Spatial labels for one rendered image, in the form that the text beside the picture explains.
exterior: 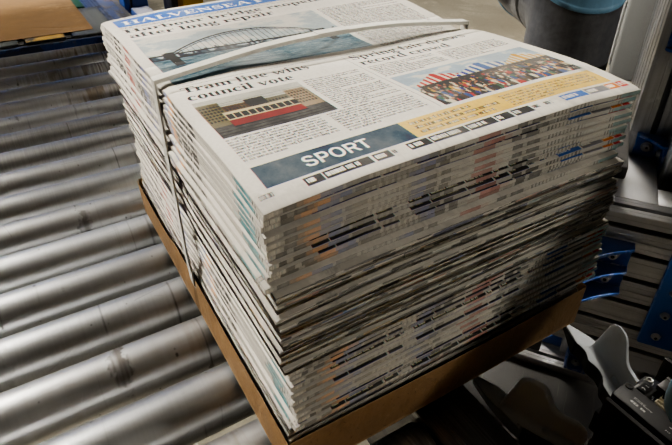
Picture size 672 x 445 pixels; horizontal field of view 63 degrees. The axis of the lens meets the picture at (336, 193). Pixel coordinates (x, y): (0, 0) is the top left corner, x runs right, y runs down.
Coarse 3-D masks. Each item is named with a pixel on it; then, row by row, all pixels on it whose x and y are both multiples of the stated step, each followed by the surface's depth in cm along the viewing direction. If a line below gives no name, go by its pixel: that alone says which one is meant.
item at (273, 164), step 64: (320, 64) 41; (384, 64) 41; (448, 64) 41; (512, 64) 40; (576, 64) 40; (192, 128) 33; (256, 128) 32; (320, 128) 32; (384, 128) 32; (448, 128) 32; (512, 128) 32; (576, 128) 36; (192, 192) 39; (256, 192) 27; (320, 192) 27; (384, 192) 29; (448, 192) 32; (512, 192) 35; (576, 192) 39; (256, 256) 29; (320, 256) 29; (384, 256) 31; (448, 256) 34; (512, 256) 38; (576, 256) 43; (256, 320) 33; (320, 320) 30; (384, 320) 34; (448, 320) 37; (512, 320) 44; (256, 384) 39; (320, 384) 33; (384, 384) 36
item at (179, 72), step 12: (360, 24) 46; (372, 24) 46; (384, 24) 46; (396, 24) 46; (408, 24) 47; (420, 24) 48; (432, 24) 48; (444, 24) 49; (456, 24) 50; (300, 36) 43; (312, 36) 43; (324, 36) 43; (252, 48) 41; (264, 48) 41; (204, 60) 40; (216, 60) 40; (228, 60) 40; (168, 72) 39; (180, 72) 39; (192, 72) 39
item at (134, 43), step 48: (240, 0) 57; (288, 0) 56; (336, 0) 56; (384, 0) 56; (144, 48) 44; (192, 48) 44; (240, 48) 45; (144, 96) 43; (144, 144) 52; (144, 192) 62
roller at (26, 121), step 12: (120, 96) 95; (60, 108) 91; (72, 108) 91; (84, 108) 92; (96, 108) 92; (108, 108) 93; (120, 108) 94; (0, 120) 87; (12, 120) 87; (24, 120) 88; (36, 120) 88; (48, 120) 89; (60, 120) 90; (0, 132) 86
